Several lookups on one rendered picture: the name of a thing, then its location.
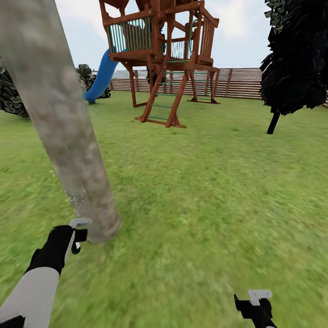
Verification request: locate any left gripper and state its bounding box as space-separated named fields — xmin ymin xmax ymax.
xmin=73 ymin=228 xmax=87 ymax=243

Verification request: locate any pesticide atomizer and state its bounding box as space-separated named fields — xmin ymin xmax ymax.
xmin=71 ymin=242 xmax=81 ymax=254

